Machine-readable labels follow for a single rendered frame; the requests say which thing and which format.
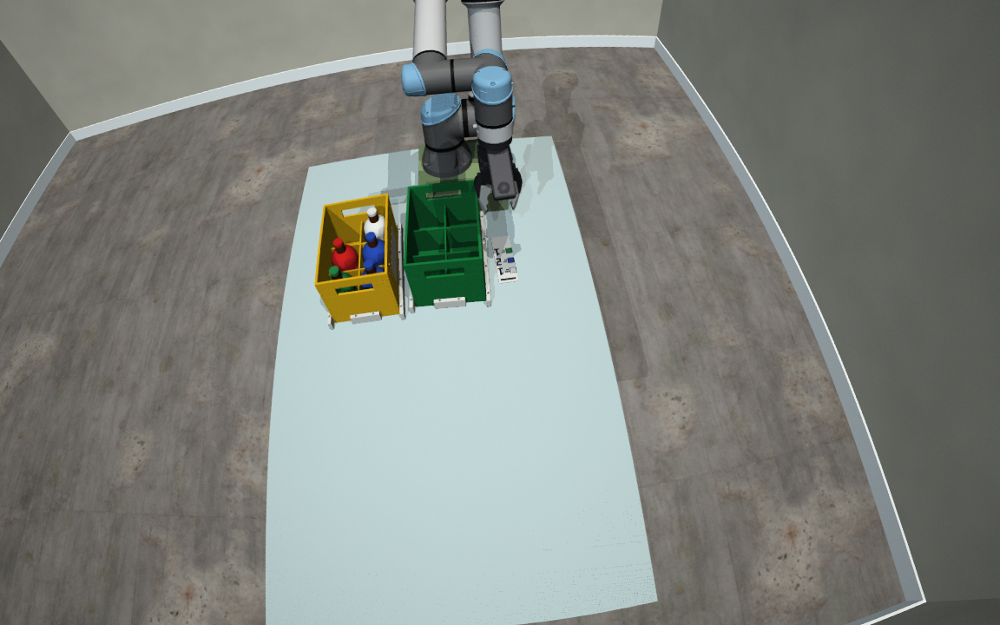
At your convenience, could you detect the yellow crate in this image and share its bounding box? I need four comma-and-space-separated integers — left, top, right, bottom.
314, 201, 399, 323

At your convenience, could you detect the white bottle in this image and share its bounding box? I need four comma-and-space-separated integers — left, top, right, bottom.
364, 207, 385, 240

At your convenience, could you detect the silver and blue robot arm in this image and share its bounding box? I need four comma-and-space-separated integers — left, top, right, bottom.
401, 0, 516, 201

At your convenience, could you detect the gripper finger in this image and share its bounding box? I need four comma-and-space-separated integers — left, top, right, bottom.
474, 173, 491, 214
510, 168, 523, 210

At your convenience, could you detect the dark green crate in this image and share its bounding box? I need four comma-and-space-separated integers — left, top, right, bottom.
404, 186, 486, 307

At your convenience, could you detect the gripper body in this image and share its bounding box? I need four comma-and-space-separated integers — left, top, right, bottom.
477, 136, 516, 184

